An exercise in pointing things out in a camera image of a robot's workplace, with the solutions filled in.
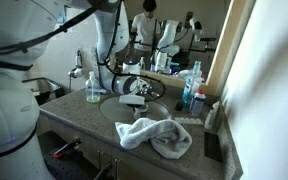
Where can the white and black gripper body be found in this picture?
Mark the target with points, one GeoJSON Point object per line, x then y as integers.
{"type": "Point", "coordinates": [132, 100]}

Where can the chrome sink faucet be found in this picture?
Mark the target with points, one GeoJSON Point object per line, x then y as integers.
{"type": "Point", "coordinates": [147, 89]}

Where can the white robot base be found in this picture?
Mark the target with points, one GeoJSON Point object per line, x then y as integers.
{"type": "Point", "coordinates": [20, 21]}

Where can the white oval sink basin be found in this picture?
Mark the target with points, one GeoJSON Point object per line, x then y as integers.
{"type": "Point", "coordinates": [114, 111]}

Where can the clear soap pump bottle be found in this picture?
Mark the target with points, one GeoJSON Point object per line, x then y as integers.
{"type": "Point", "coordinates": [92, 88]}

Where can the silver pill blister pack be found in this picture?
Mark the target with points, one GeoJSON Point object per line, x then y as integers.
{"type": "Point", "coordinates": [186, 120]}

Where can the white terry towel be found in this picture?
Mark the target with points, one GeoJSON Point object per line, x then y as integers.
{"type": "Point", "coordinates": [167, 137]}

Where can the blue mouthwash bottle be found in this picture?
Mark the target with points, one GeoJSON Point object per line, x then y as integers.
{"type": "Point", "coordinates": [191, 82]}

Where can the white bottle with red cap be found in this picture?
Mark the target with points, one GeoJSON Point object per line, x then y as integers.
{"type": "Point", "coordinates": [197, 102]}

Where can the small white squeeze bottle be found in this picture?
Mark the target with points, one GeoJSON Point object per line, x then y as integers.
{"type": "Point", "coordinates": [210, 120]}

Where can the wall mounted hair dryer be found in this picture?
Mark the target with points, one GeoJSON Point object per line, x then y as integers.
{"type": "Point", "coordinates": [77, 71]}

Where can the cabinet door handle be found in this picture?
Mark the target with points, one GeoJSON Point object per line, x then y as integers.
{"type": "Point", "coordinates": [100, 153]}

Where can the wood framed wall mirror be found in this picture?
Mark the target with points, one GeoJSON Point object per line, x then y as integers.
{"type": "Point", "coordinates": [182, 31]}

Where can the red handled clamp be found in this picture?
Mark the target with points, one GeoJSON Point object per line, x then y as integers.
{"type": "Point", "coordinates": [61, 152]}

